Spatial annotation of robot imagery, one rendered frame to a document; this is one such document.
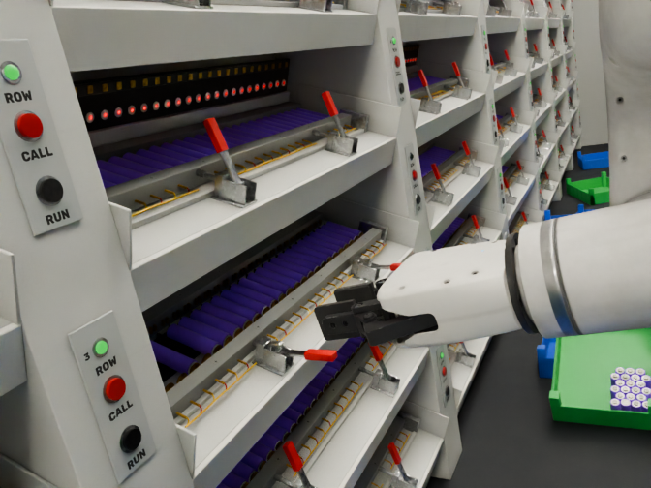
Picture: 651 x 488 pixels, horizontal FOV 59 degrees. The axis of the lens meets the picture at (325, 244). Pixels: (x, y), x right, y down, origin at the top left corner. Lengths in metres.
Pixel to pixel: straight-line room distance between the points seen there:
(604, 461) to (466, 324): 0.89
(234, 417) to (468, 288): 0.29
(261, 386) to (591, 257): 0.38
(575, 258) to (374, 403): 0.58
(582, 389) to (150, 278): 1.11
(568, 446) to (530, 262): 0.94
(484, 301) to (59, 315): 0.29
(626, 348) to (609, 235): 1.11
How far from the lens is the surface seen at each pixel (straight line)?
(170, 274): 0.51
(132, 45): 0.52
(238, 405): 0.62
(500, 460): 1.29
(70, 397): 0.44
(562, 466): 1.27
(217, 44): 0.61
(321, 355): 0.62
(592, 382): 1.44
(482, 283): 0.41
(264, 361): 0.66
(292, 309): 0.74
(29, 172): 0.42
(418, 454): 1.14
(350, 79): 0.99
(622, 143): 0.50
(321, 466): 0.82
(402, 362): 1.03
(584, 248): 0.40
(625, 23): 0.39
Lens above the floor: 0.78
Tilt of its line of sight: 15 degrees down
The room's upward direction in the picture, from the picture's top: 11 degrees counter-clockwise
